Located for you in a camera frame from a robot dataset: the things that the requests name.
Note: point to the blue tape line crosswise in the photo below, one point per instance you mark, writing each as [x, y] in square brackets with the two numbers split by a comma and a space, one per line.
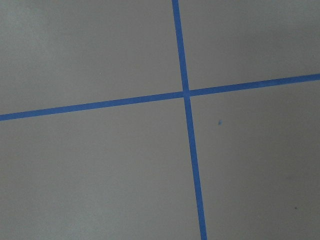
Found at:
[159, 97]

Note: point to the blue tape line lengthwise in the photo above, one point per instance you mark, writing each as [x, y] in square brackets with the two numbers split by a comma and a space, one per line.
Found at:
[189, 119]

